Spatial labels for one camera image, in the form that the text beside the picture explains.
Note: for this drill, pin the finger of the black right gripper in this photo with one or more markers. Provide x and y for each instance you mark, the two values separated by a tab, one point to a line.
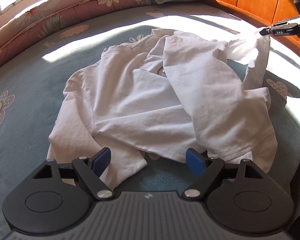
273	30
287	22

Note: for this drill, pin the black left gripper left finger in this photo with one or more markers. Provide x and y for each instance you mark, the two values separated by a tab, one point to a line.
56	197

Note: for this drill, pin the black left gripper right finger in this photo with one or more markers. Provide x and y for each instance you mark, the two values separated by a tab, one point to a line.
241	198

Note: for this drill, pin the white long sleeve shirt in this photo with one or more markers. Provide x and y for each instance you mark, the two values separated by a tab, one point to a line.
163	94

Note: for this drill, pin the teal floral bed sheet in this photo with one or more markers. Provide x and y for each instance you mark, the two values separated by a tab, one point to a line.
34	80

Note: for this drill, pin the pink floral folded quilt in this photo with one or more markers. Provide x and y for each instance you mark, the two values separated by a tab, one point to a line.
49	16

